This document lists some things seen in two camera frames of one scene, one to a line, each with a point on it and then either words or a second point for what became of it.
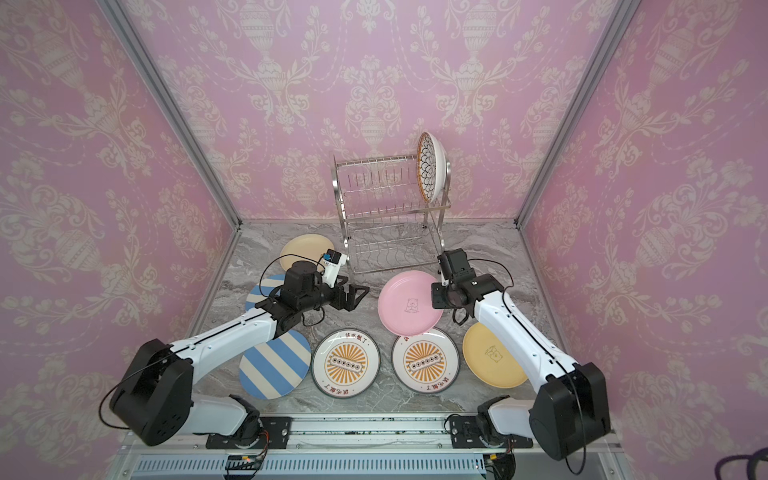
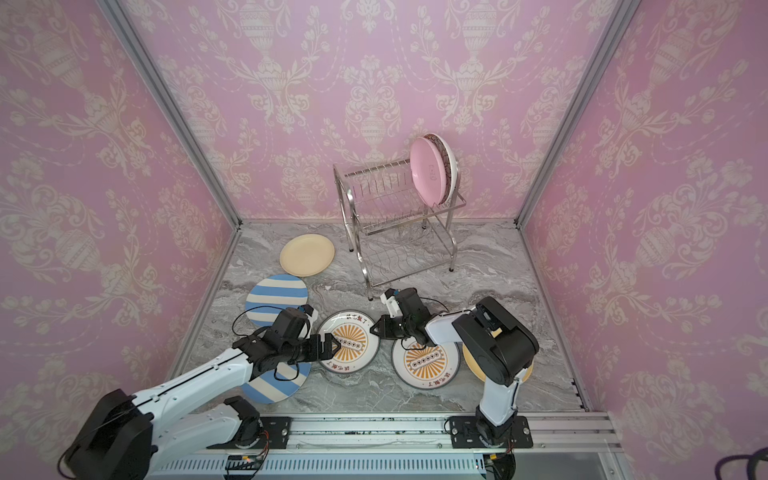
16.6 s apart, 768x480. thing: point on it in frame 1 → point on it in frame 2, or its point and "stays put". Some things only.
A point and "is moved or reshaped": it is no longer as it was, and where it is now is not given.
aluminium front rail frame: x=367 y=446 stays put
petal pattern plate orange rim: x=431 y=167 → x=451 y=168
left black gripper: x=350 y=302 → x=318 y=353
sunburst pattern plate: x=345 y=363 is moved or reshaped
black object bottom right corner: x=751 y=472 stays put
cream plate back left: x=305 y=247 stays put
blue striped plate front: x=276 y=367 stays put
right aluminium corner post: x=613 y=34 stays put
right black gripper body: x=444 y=297 → x=392 y=325
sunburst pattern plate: x=426 y=363 stays put
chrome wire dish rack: x=387 y=221 is moved or reshaped
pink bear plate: x=405 y=304 is moved or reshaped
